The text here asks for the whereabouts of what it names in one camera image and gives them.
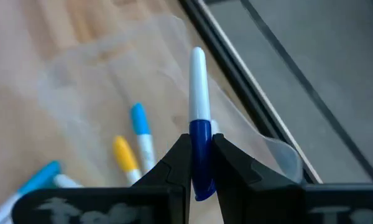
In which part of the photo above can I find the clear plastic bin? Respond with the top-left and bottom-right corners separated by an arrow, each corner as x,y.
34,14 -> 305,187

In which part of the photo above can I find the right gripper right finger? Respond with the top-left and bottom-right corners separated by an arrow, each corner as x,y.
211,133 -> 306,224

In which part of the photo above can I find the small white marker dark-blue cap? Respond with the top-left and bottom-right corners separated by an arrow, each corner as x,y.
188,46 -> 217,202

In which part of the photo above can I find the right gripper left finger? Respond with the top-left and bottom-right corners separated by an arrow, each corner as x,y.
132,133 -> 193,224

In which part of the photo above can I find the small white marker light-blue cap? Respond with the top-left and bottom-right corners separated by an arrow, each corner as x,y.
129,102 -> 157,174
0,160 -> 63,224

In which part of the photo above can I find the small white marker yellow cap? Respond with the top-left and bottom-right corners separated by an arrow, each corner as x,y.
113,135 -> 143,187

